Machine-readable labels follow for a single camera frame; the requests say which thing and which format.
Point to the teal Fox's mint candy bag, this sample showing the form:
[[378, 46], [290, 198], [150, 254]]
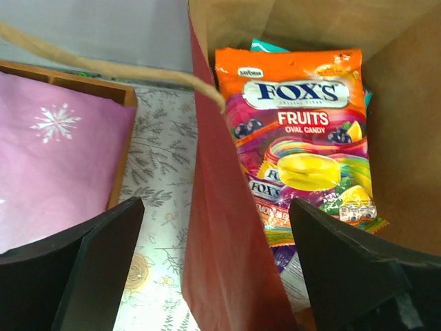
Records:
[[261, 46]]

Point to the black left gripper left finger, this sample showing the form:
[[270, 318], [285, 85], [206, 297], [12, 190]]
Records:
[[74, 279]]

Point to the wooden tray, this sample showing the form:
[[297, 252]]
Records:
[[121, 94]]

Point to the orange Fox's fruits candy bag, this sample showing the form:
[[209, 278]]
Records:
[[299, 124]]

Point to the pink purple folded cloth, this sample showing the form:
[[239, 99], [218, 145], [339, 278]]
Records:
[[60, 150]]

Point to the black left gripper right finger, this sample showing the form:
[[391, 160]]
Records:
[[358, 281]]

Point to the red brown paper bag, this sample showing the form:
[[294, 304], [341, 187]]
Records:
[[230, 281]]

